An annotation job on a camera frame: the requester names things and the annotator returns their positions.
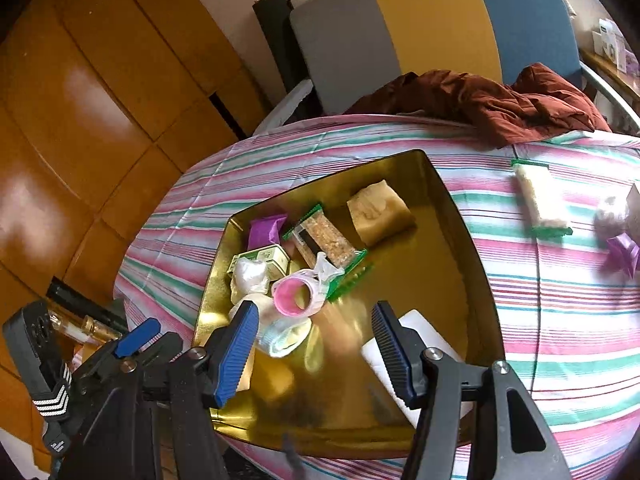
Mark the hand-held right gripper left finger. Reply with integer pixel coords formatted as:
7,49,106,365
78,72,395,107
167,302,261,480

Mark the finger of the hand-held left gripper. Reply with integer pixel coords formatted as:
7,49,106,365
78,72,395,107
75,319,183,396

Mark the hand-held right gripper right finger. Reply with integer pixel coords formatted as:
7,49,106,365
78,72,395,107
371,301,573,480

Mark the white sponge block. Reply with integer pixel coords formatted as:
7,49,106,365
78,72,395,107
360,308,476,426

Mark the pale cloth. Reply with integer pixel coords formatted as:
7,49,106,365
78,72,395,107
229,292,313,358

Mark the pink tape roll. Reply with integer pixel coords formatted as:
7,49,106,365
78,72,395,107
271,269,326,318

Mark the white plastic bag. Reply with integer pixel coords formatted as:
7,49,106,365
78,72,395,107
230,256,271,306

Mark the small green box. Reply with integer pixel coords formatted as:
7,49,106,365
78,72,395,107
229,243,291,281

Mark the gold tin box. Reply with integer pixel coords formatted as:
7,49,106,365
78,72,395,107
191,149,506,460

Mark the clear plastic bag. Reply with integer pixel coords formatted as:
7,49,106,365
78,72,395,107
312,251,346,286

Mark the purple packet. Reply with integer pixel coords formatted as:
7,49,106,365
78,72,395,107
247,214,290,245
606,232,640,278

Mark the green-edged grain packet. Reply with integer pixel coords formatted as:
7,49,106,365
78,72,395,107
281,202,368,273

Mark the yellow soap block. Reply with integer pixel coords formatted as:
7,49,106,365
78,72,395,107
346,178,417,247

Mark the green-edged rice packet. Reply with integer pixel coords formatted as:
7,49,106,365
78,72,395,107
511,158,573,238

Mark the glass bottle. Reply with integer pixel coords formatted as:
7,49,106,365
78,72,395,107
47,310,123,346

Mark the brown jacket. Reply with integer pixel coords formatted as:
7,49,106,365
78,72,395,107
345,62,613,150

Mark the black roll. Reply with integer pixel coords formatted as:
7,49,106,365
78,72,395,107
251,0,321,116

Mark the grey yellow blue chair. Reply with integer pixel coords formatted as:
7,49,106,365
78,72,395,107
252,0,640,133

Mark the wooden side table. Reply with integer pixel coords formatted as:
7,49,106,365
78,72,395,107
580,47,640,92

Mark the purple box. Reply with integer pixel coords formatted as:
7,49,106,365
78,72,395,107
617,42,640,73

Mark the white carton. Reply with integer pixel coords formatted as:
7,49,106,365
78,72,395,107
592,19,621,56

